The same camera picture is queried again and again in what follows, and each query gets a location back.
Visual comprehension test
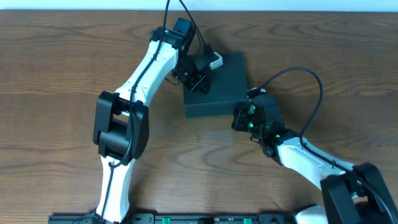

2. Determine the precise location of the dark green box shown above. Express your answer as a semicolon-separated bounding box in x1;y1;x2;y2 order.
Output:
183;52;248;118

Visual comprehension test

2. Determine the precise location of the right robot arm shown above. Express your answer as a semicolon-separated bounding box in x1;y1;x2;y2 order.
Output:
232;92;397;223

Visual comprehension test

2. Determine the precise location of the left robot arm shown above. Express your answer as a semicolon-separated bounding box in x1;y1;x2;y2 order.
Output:
93;18;210;223

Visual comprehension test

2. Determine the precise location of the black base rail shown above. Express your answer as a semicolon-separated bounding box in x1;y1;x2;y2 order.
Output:
47;213;297;224

